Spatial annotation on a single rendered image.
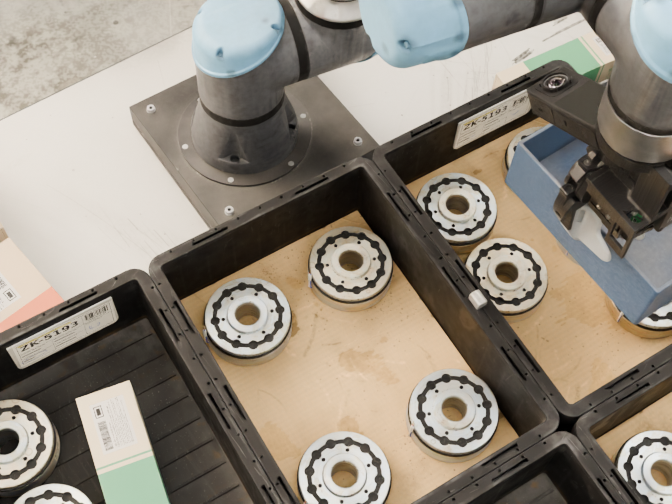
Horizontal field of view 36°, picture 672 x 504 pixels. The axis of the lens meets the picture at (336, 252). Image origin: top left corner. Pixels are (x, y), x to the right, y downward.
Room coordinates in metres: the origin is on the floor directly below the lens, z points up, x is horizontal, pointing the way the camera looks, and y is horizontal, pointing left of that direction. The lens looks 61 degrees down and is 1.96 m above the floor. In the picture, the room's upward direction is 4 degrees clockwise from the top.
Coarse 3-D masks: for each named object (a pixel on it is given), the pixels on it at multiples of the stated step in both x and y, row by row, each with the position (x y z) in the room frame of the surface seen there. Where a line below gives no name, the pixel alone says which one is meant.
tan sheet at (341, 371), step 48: (288, 288) 0.56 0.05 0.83; (336, 336) 0.50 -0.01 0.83; (384, 336) 0.51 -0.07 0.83; (432, 336) 0.51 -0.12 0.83; (240, 384) 0.43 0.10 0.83; (288, 384) 0.44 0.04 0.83; (336, 384) 0.44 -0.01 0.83; (384, 384) 0.45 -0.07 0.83; (288, 432) 0.38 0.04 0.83; (384, 432) 0.39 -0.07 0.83; (288, 480) 0.32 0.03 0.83; (336, 480) 0.33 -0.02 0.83; (432, 480) 0.34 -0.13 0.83
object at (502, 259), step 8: (504, 256) 0.61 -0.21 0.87; (512, 256) 0.61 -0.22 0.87; (488, 264) 0.60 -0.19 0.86; (496, 264) 0.60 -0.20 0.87; (512, 264) 0.60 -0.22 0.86; (520, 264) 0.60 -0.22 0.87; (488, 272) 0.59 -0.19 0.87; (520, 272) 0.59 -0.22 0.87; (496, 280) 0.58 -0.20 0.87; (520, 280) 0.58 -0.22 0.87; (496, 288) 0.57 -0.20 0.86; (504, 288) 0.57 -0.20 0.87; (512, 288) 0.57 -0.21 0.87
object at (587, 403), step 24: (528, 72) 0.84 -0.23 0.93; (552, 72) 0.85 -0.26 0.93; (480, 96) 0.80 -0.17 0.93; (504, 96) 0.81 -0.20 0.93; (432, 120) 0.76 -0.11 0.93; (456, 120) 0.76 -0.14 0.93; (384, 144) 0.72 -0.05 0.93; (408, 144) 0.72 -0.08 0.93; (384, 168) 0.68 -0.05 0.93; (408, 192) 0.65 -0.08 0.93; (432, 240) 0.59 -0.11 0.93; (456, 264) 0.56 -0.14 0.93; (480, 288) 0.53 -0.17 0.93; (504, 336) 0.47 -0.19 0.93; (528, 360) 0.45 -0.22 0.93; (648, 360) 0.46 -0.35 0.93; (552, 384) 0.42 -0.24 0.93; (624, 384) 0.43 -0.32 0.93; (576, 408) 0.40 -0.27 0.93
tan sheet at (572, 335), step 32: (480, 160) 0.77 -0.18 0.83; (416, 192) 0.71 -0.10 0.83; (512, 192) 0.73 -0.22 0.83; (512, 224) 0.68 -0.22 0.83; (544, 256) 0.63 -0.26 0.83; (576, 288) 0.59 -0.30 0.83; (544, 320) 0.55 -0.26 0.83; (576, 320) 0.55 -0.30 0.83; (608, 320) 0.55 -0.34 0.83; (544, 352) 0.50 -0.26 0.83; (576, 352) 0.51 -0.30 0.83; (608, 352) 0.51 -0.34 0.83; (640, 352) 0.51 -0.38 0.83; (576, 384) 0.46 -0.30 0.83
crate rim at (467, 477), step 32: (352, 160) 0.69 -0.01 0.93; (288, 192) 0.64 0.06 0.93; (384, 192) 0.65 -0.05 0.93; (224, 224) 0.59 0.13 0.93; (416, 224) 0.61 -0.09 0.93; (160, 256) 0.54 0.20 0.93; (160, 288) 0.50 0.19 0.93; (480, 320) 0.49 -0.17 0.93; (512, 352) 0.46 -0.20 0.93; (224, 384) 0.39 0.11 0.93; (544, 416) 0.39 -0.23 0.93; (256, 448) 0.33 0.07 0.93; (512, 448) 0.35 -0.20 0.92; (448, 480) 0.31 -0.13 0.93
